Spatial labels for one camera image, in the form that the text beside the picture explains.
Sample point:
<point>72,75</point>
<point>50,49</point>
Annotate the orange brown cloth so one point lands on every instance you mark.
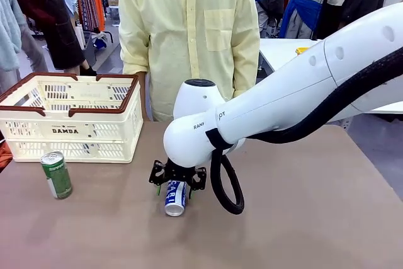
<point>4,155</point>

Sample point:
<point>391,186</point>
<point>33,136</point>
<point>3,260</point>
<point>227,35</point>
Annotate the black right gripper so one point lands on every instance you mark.
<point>179,173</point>

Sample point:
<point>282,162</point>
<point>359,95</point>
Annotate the small yellow object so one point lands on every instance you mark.
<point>301,50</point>

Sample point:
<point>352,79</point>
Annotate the bare mannequin with blue cloth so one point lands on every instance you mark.
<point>303,7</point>

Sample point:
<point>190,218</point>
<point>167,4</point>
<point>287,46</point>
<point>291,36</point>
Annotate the blue Pocari Sweat can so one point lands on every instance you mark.
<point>174,199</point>

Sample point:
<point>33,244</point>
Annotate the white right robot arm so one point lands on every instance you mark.
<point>283,92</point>

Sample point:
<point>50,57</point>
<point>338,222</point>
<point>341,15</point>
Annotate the striped clothes on rack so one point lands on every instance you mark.
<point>89,1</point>

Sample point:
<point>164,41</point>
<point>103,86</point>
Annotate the mannequin with dark apron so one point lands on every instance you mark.
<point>53,14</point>

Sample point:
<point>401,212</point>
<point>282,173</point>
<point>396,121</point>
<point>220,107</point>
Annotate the person in yellow shirt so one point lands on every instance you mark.
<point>189,45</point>

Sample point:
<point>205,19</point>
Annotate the light blue fluffy garment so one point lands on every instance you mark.
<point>9,29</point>

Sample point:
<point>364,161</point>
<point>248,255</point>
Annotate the white basket with brown rim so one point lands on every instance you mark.
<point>69,130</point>

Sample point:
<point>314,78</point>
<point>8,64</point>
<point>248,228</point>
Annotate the green drink can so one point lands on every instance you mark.
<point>58,177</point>

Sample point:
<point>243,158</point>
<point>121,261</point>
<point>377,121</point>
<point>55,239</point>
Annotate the person's right forearm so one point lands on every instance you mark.
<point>143,95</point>

